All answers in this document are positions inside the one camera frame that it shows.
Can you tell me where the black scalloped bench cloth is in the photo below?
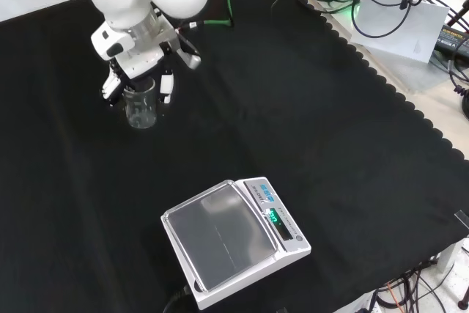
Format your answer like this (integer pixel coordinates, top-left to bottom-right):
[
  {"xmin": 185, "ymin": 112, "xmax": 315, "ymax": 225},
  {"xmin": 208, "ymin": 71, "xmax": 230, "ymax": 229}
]
[{"xmin": 0, "ymin": 0, "xmax": 469, "ymax": 313}]

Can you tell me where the pale white board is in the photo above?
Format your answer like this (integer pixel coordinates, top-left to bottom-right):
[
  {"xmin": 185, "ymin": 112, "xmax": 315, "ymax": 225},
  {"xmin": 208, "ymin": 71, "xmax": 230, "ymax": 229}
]
[{"xmin": 350, "ymin": 0, "xmax": 451, "ymax": 64}]

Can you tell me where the black balance power cable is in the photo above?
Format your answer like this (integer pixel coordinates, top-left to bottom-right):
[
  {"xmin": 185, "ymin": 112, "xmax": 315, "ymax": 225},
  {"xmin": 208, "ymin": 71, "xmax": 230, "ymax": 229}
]
[{"xmin": 162, "ymin": 283, "xmax": 193, "ymax": 313}]

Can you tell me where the white electronic balance steel pan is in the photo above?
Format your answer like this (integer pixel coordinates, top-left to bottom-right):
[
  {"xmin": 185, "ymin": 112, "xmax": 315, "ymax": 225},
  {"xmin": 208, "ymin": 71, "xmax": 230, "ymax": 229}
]
[{"xmin": 160, "ymin": 177, "xmax": 312, "ymax": 311}]

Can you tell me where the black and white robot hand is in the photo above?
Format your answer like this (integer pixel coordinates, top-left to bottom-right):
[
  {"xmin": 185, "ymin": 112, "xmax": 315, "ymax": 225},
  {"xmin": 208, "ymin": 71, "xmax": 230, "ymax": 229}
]
[{"xmin": 90, "ymin": 21, "xmax": 184, "ymax": 106}]

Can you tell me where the black power adapter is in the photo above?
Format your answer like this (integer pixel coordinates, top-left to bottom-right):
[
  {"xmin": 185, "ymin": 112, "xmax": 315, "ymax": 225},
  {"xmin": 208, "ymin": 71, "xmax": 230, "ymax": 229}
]
[{"xmin": 433, "ymin": 23, "xmax": 469, "ymax": 59}]

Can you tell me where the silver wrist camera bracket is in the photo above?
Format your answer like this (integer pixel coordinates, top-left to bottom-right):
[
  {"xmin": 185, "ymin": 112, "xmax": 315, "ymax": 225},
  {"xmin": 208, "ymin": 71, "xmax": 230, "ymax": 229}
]
[{"xmin": 159, "ymin": 26, "xmax": 202, "ymax": 70}]

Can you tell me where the clear glass beaker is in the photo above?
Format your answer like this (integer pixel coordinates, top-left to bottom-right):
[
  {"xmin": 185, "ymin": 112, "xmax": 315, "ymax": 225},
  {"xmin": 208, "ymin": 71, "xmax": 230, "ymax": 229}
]
[{"xmin": 122, "ymin": 77, "xmax": 159, "ymax": 130}]

